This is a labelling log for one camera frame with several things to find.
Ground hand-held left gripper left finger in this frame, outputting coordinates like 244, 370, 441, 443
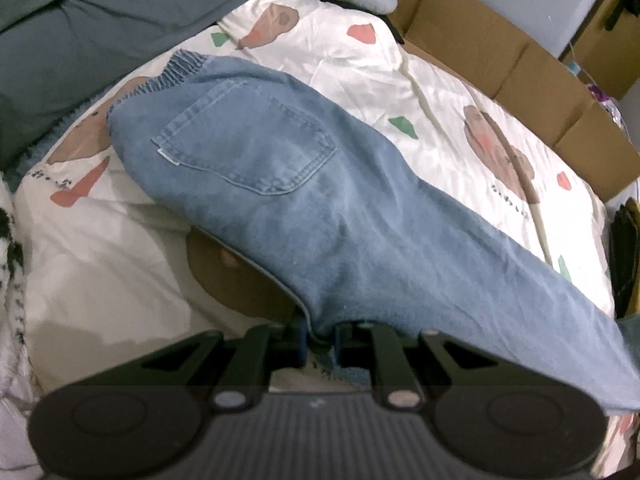
100, 322, 307, 412

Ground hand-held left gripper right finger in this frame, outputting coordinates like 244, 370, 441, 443
334, 324, 541, 412

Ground blue denim pants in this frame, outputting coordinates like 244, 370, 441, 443
106, 49, 640, 413

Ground cream printed bed sheet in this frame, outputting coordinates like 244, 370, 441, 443
10, 0, 640, 480

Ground white fluffy spotted blanket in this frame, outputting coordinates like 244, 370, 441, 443
0, 170, 57, 461

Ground black cloth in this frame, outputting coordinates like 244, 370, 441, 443
607, 199, 640, 321

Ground blue fuzzy blanket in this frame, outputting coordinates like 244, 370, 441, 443
14, 105, 101, 181

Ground cardboard box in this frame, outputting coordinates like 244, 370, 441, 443
360, 0, 640, 202
570, 0, 640, 102

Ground purple plastic bag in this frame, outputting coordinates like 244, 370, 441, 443
582, 80, 627, 128

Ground dark grey pillow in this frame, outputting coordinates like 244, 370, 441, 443
0, 0, 293, 163

